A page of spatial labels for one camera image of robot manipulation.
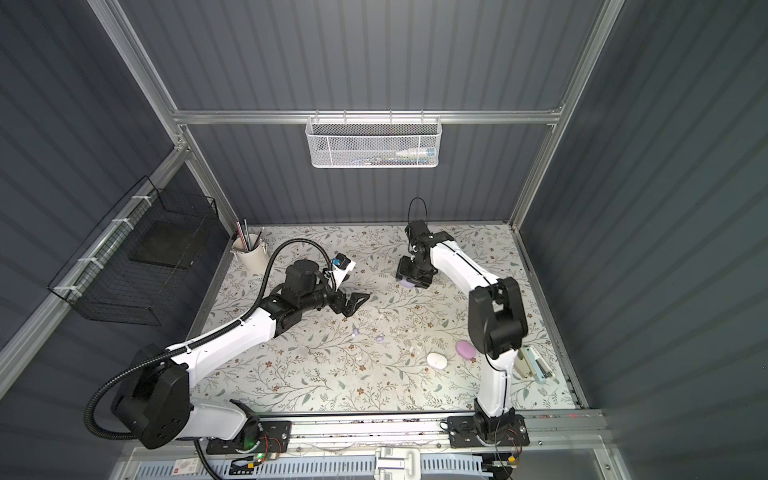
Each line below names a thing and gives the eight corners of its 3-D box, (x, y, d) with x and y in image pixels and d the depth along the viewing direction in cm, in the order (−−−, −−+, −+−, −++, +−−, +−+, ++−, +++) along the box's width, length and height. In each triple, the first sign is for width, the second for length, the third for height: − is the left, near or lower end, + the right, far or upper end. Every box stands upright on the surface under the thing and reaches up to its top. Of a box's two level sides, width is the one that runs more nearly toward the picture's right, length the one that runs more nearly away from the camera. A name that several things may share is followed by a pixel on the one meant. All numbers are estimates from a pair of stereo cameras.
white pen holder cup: (241, 274, 108) (227, 253, 99) (249, 255, 114) (236, 234, 105) (269, 274, 108) (257, 253, 99) (274, 255, 114) (264, 234, 105)
